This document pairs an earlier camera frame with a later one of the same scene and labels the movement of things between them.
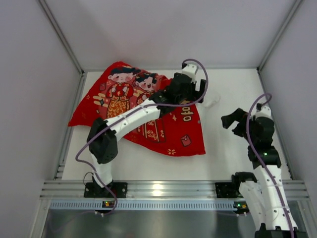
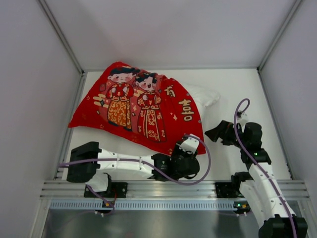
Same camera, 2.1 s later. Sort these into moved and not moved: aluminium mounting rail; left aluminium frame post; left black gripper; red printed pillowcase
Moved: left black gripper
Not moved: aluminium mounting rail; red printed pillowcase; left aluminium frame post
